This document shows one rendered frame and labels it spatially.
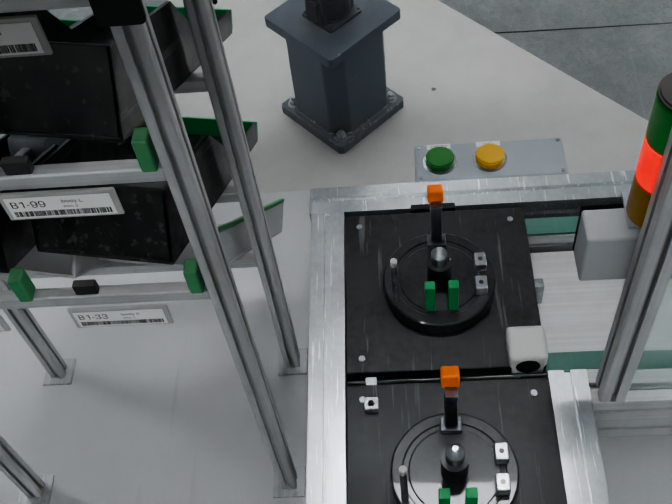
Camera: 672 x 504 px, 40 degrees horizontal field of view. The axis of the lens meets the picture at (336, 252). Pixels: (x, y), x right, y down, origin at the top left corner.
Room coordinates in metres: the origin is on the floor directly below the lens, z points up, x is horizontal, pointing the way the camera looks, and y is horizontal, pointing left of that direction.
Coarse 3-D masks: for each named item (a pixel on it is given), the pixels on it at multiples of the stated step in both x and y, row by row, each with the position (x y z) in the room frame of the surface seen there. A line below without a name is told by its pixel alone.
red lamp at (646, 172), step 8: (648, 144) 0.49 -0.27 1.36; (640, 152) 0.50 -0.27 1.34; (648, 152) 0.49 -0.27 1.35; (656, 152) 0.48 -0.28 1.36; (640, 160) 0.50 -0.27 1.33; (648, 160) 0.49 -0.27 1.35; (656, 160) 0.48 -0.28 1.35; (640, 168) 0.49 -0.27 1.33; (648, 168) 0.48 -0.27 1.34; (656, 168) 0.48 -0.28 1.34; (640, 176) 0.49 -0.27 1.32; (648, 176) 0.48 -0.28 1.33; (656, 176) 0.48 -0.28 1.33; (640, 184) 0.49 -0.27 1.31; (648, 184) 0.48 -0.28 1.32
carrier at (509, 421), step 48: (384, 384) 0.51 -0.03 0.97; (432, 384) 0.50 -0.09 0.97; (480, 384) 0.49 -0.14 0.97; (528, 384) 0.48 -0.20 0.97; (384, 432) 0.45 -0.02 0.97; (432, 432) 0.43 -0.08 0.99; (480, 432) 0.42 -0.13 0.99; (528, 432) 0.42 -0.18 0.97; (384, 480) 0.39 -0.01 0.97; (432, 480) 0.38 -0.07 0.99; (480, 480) 0.37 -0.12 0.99; (528, 480) 0.37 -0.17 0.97
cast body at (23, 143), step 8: (16, 136) 0.73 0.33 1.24; (24, 136) 0.73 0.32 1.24; (32, 136) 0.73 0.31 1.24; (8, 144) 0.73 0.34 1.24; (16, 144) 0.73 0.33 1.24; (24, 144) 0.72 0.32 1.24; (32, 144) 0.72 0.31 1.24; (40, 144) 0.72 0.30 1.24; (48, 144) 0.72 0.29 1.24; (56, 144) 0.74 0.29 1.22; (16, 152) 0.72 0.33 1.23; (24, 152) 0.71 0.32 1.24; (32, 152) 0.72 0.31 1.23; (40, 152) 0.72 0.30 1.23; (32, 160) 0.71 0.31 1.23
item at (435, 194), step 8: (432, 184) 0.72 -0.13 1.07; (440, 184) 0.72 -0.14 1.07; (432, 192) 0.70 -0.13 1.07; (440, 192) 0.70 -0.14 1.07; (432, 200) 0.70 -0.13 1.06; (440, 200) 0.70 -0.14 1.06; (432, 208) 0.69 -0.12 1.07; (440, 208) 0.68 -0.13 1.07; (432, 216) 0.70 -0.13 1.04; (440, 216) 0.69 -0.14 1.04; (432, 224) 0.69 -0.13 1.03; (440, 224) 0.69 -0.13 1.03; (432, 232) 0.69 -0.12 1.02; (440, 232) 0.69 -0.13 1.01; (432, 240) 0.68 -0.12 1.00; (440, 240) 0.68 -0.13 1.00
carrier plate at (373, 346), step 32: (352, 224) 0.75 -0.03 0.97; (384, 224) 0.75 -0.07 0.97; (416, 224) 0.74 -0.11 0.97; (448, 224) 0.73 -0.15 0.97; (480, 224) 0.72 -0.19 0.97; (512, 224) 0.71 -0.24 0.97; (352, 256) 0.70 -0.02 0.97; (384, 256) 0.69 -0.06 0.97; (512, 256) 0.66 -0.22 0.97; (352, 288) 0.65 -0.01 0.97; (512, 288) 0.61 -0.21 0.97; (352, 320) 0.60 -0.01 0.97; (384, 320) 0.60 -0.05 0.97; (480, 320) 0.58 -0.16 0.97; (512, 320) 0.57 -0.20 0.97; (352, 352) 0.56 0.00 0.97; (384, 352) 0.55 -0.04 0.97; (416, 352) 0.55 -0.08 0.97; (448, 352) 0.54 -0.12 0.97; (480, 352) 0.53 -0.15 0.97
